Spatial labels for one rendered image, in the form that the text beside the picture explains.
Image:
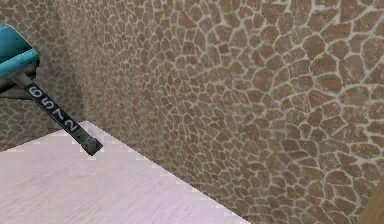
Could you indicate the brown wooden door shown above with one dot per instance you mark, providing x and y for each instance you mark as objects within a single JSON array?
[{"x": 376, "y": 206}]

